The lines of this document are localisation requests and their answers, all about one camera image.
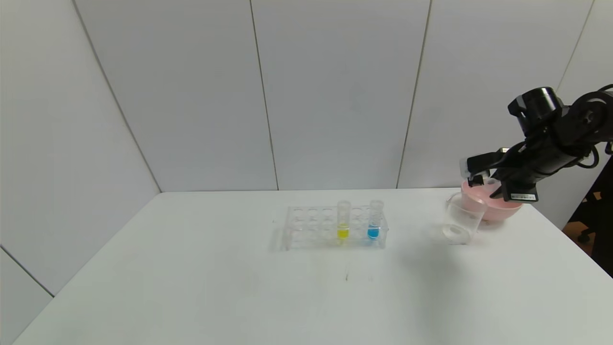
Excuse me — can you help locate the clear plastic test tube rack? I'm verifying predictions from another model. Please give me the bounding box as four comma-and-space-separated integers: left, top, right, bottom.
283, 205, 389, 251

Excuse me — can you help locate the pink bowl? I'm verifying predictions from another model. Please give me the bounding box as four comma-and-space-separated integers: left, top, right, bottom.
461, 178, 525, 222

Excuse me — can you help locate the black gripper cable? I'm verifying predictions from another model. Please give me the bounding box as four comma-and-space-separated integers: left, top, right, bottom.
575, 143, 601, 169

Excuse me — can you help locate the clear glass beaker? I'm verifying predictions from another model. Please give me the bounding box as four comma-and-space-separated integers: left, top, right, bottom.
443, 192, 487, 245

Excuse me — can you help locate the blue pigment test tube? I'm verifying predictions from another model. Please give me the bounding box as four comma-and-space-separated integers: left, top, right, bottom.
368, 200, 385, 241

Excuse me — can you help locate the yellow pigment test tube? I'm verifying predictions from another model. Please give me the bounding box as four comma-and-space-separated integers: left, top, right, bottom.
337, 200, 352, 241

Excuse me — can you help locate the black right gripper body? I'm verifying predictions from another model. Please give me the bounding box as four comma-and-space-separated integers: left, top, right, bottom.
497, 145, 574, 204

